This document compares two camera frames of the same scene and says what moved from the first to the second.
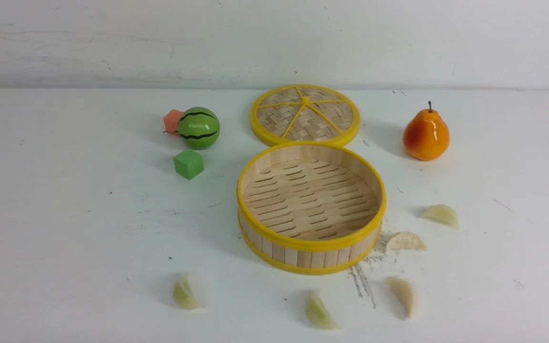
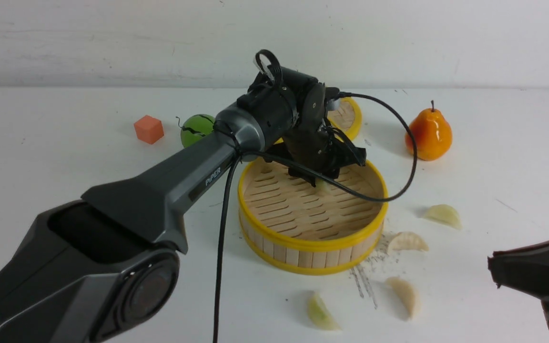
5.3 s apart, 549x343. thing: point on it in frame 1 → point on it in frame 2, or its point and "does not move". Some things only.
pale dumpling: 442,214 does not move
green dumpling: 319,314 does not move
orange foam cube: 171,120 → 149,129
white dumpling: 402,240 does not move
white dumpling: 407,295 does not move
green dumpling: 183,293 → 322,186
